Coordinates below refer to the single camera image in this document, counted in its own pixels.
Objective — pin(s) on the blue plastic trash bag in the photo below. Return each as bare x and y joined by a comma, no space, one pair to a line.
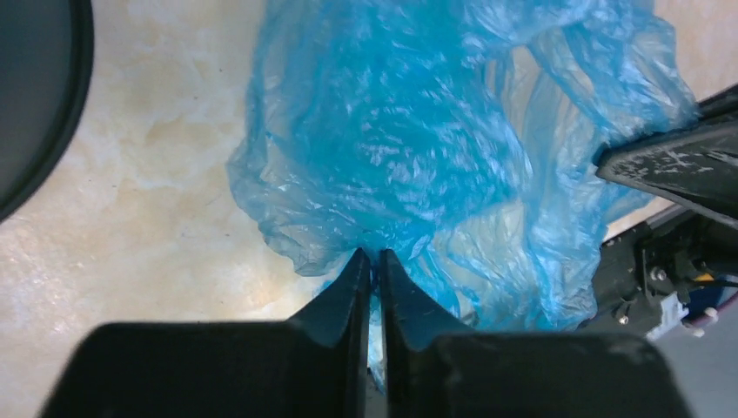
462,135

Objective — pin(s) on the black trash bin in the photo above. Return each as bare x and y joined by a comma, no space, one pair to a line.
47,56

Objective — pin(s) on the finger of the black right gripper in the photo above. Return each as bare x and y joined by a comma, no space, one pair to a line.
695,167

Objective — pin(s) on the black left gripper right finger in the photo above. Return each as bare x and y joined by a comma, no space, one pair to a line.
436,366

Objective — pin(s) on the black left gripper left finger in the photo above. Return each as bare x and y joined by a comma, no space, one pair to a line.
312,364

